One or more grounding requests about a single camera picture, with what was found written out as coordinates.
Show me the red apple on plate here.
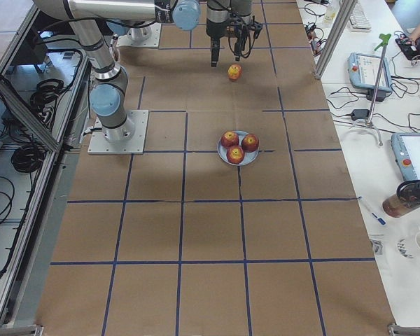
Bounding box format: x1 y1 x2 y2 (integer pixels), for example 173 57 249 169
226 146 245 165
241 134 259 153
220 131 239 148

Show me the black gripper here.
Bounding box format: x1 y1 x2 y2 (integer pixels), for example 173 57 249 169
206 15 229 67
227 17 263 62

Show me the blue teach pendant far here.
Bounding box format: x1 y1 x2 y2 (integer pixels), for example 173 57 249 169
348 52 392 102

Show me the red apple on plate right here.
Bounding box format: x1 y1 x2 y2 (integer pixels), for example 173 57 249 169
241 134 259 153

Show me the red apple on plate back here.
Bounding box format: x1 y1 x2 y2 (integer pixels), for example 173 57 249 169
220 131 239 148

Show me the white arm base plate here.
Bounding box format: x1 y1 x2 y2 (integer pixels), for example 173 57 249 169
87 110 149 155
116 23 162 48

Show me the brown drink bottle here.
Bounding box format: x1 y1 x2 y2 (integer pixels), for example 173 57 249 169
382 180 420 218

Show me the white blue pen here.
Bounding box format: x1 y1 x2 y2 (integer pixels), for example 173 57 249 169
358 196 386 226

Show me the aluminium frame post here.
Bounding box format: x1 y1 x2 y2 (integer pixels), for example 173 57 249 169
314 0 357 80

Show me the blue teach pendant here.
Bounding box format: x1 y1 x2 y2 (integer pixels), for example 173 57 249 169
391 133 420 181
348 52 392 102

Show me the black power adapter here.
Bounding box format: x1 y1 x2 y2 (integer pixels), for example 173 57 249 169
350 108 370 121

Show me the blue teach pendant near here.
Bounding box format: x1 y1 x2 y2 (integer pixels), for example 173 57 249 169
391 133 420 181

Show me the light blue plate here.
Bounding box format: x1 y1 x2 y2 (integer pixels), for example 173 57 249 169
217 130 260 166

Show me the red apple on plate front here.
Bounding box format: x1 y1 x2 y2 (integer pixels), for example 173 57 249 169
226 146 245 165

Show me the red yellow apple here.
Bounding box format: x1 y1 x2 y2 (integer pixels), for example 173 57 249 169
227 64 242 81

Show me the black braided cable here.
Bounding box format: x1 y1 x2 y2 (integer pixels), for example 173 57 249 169
227 10 256 60

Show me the green tipped metal pole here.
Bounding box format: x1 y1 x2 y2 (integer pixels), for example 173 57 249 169
365 34 391 127

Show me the clear plastic bottle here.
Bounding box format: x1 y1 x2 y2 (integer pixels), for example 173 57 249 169
322 0 340 27

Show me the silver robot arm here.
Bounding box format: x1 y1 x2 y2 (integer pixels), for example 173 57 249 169
34 1 200 144
227 0 263 62

